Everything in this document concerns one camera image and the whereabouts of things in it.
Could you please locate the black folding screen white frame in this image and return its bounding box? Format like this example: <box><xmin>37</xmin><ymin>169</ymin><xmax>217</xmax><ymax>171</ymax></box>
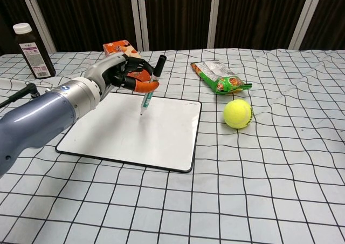
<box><xmin>0</xmin><ymin>0</ymin><xmax>345</xmax><ymax>56</ymax></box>

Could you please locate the green marker pen black cap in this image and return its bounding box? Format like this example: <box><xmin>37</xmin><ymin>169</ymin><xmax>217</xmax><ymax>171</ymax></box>
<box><xmin>139</xmin><ymin>54</ymin><xmax>167</xmax><ymax>117</ymax></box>

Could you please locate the dark bottle white cap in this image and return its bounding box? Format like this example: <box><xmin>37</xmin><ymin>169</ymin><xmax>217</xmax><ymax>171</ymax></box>
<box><xmin>12</xmin><ymin>23</ymin><xmax>57</xmax><ymax>80</ymax></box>

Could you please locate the black cable with plug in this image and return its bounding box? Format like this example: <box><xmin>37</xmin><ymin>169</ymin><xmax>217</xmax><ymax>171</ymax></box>
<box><xmin>0</xmin><ymin>83</ymin><xmax>41</xmax><ymax>109</ymax></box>

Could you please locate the yellow tennis ball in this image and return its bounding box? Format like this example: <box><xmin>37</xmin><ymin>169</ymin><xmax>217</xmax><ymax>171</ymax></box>
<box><xmin>223</xmin><ymin>99</ymin><xmax>254</xmax><ymax>130</ymax></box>

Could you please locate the green snack bag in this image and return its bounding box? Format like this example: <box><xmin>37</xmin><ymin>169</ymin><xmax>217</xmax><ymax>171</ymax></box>
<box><xmin>190</xmin><ymin>60</ymin><xmax>253</xmax><ymax>96</ymax></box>

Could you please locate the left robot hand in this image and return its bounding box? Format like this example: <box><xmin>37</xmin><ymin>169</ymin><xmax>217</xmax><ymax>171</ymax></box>
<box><xmin>84</xmin><ymin>53</ymin><xmax>160</xmax><ymax>96</ymax></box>

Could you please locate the white dry-erase board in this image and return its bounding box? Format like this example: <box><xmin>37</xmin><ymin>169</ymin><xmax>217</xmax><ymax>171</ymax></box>
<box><xmin>55</xmin><ymin>91</ymin><xmax>203</xmax><ymax>174</ymax></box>

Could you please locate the white checked tablecloth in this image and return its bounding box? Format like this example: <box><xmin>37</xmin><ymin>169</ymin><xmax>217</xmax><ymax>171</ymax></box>
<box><xmin>0</xmin><ymin>48</ymin><xmax>345</xmax><ymax>244</ymax></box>

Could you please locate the orange biscuit box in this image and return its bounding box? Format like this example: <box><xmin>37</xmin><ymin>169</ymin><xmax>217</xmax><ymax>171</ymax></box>
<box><xmin>102</xmin><ymin>40</ymin><xmax>151</xmax><ymax>83</ymax></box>

